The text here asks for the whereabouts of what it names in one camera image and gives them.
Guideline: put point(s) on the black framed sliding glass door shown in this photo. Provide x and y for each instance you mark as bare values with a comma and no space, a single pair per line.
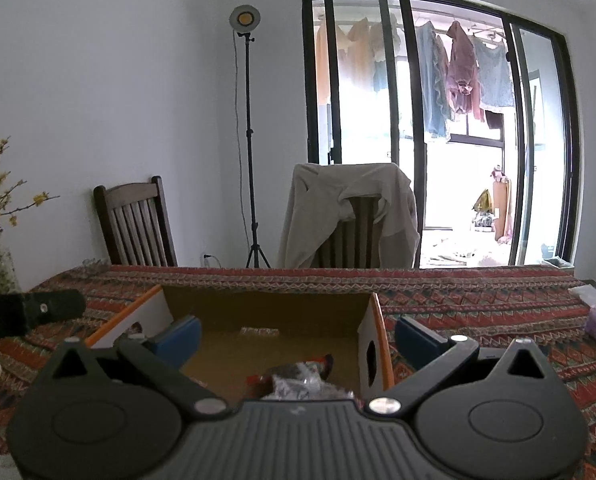
501,191

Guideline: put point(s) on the open cardboard box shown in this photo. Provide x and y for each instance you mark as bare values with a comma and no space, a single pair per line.
245,333

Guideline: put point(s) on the red black snack packet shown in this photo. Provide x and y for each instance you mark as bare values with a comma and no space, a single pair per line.
300,381

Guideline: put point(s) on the floral ceramic vase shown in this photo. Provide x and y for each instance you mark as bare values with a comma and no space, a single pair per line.
0,264

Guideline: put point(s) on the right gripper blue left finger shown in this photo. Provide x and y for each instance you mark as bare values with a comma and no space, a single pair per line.
177,343

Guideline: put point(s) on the dark wooden chair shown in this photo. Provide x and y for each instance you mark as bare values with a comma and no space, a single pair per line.
135,223

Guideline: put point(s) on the pink hanging shirt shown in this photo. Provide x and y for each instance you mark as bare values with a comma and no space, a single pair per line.
462,75

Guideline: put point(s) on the blue hanging garment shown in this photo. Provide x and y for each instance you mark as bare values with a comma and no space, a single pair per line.
432,57

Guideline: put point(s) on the beige jacket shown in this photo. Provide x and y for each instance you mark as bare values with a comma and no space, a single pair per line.
320,198

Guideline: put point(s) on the wall power outlet with plug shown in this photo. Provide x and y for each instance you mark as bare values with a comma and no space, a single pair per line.
211,261

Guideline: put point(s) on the studio light on tripod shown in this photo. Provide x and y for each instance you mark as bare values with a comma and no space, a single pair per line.
244,19

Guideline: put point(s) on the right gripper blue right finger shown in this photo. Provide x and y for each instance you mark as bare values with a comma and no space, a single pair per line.
416,343

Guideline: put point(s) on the chair under beige jacket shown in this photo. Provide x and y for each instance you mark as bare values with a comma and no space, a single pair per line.
354,243

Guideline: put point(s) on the light blue hanging shirt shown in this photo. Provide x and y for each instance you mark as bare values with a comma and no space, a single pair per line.
494,76

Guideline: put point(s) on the patterned red tablecloth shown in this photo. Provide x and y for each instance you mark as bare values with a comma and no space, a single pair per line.
492,305

